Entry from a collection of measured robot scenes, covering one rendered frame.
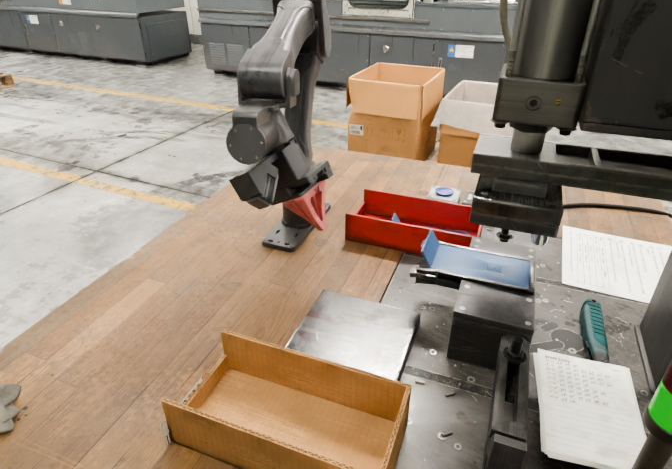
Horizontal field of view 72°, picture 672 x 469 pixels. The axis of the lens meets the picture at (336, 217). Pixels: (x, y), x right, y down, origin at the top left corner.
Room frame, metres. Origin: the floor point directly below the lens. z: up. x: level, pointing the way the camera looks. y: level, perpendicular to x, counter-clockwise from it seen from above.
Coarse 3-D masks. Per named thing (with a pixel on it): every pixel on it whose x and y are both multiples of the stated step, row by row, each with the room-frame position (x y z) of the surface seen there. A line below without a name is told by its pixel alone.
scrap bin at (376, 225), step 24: (384, 192) 0.88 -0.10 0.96; (360, 216) 0.77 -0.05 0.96; (384, 216) 0.87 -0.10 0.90; (408, 216) 0.85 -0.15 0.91; (432, 216) 0.84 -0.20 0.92; (456, 216) 0.82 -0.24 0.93; (360, 240) 0.77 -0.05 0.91; (384, 240) 0.75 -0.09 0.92; (408, 240) 0.74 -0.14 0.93; (456, 240) 0.71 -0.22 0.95
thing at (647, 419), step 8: (648, 416) 0.26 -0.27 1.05; (648, 424) 0.26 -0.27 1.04; (656, 424) 0.26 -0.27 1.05; (656, 432) 0.25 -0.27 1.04; (664, 432) 0.25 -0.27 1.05; (648, 440) 0.26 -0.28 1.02; (656, 440) 0.26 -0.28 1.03; (664, 440) 0.25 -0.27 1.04; (648, 448) 0.26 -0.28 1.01; (656, 448) 0.25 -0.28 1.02; (664, 448) 0.25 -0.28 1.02; (640, 456) 0.26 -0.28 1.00; (648, 456) 0.26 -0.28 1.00; (656, 456) 0.25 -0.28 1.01; (664, 456) 0.25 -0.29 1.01; (640, 464) 0.26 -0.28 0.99; (648, 464) 0.25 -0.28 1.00; (656, 464) 0.25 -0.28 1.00; (664, 464) 0.25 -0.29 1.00
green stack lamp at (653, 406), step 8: (656, 392) 0.27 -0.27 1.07; (664, 392) 0.26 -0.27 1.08; (656, 400) 0.26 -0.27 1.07; (664, 400) 0.26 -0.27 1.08; (648, 408) 0.27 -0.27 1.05; (656, 408) 0.26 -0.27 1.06; (664, 408) 0.26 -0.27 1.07; (656, 416) 0.26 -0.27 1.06; (664, 416) 0.25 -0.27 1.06; (664, 424) 0.25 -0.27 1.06
